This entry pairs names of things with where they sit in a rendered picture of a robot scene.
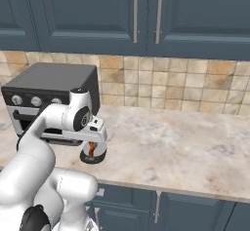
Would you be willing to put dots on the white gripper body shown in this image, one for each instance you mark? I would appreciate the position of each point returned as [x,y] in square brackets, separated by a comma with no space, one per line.
[92,136]

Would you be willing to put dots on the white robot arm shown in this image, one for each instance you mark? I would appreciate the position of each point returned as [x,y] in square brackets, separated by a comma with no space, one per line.
[31,163]

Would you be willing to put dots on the silver toaster oven knob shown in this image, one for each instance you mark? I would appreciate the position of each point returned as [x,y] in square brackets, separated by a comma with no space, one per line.
[36,101]
[17,99]
[55,100]

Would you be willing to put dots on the black toaster oven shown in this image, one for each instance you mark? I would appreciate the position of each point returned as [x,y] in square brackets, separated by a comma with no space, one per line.
[49,77]

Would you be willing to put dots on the blue base cupboard door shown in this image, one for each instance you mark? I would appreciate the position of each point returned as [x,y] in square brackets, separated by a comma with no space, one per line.
[192,213]
[239,218]
[127,209]

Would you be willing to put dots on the blue wall cupboard door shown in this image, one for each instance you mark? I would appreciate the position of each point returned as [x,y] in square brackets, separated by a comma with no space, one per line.
[205,10]
[14,10]
[88,10]

